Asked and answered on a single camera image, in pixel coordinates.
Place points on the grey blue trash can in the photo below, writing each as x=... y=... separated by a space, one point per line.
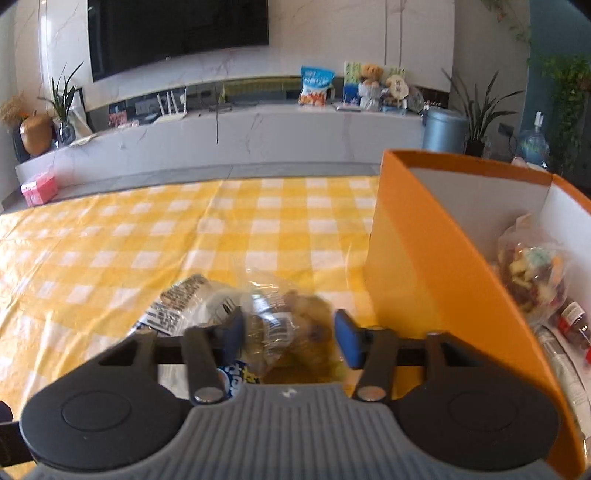
x=445 y=134

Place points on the grey patterned round fan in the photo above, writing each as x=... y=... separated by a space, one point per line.
x=415 y=100

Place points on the white router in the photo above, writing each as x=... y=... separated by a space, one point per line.
x=170 y=117

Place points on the yellow checked tablecloth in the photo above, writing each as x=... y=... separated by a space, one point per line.
x=138 y=230

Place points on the clear bag of mixed candy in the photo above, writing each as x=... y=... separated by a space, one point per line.
x=531 y=267

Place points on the white marble television console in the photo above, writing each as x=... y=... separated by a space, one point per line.
x=277 y=134

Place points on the dark vase with dried flowers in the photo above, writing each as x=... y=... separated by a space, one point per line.
x=14 y=115

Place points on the brown round vase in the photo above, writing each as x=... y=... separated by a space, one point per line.
x=36 y=136

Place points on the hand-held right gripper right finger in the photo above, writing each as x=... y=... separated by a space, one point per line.
x=348 y=341

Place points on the potted long leaf plant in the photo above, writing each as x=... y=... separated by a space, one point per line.
x=478 y=124

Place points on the teddy bear toy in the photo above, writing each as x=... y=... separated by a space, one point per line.
x=371 y=87

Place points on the green greeting card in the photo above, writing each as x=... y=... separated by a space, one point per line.
x=351 y=76

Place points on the pink storage box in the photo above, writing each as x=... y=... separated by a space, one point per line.
x=39 y=189

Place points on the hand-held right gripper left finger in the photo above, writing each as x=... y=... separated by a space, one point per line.
x=233 y=339

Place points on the black television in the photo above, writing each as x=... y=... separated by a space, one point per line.
x=175 y=32

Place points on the blue water bottle with pump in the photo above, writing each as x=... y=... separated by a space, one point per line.
x=533 y=147

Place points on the green plant in glass vase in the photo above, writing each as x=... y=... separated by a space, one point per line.
x=64 y=115

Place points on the framed picture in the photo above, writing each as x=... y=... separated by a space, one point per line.
x=82 y=115

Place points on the trailing pothos plant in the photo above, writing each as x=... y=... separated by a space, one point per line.
x=565 y=101

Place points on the clear packet dark brown snacks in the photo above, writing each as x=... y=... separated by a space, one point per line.
x=295 y=332

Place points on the white grey snack packet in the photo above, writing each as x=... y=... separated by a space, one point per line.
x=184 y=302

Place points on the red label packet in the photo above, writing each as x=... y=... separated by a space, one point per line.
x=575 y=323

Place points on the blue snack bag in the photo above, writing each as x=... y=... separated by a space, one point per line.
x=316 y=85

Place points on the orange cardboard box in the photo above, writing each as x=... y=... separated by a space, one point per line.
x=425 y=258

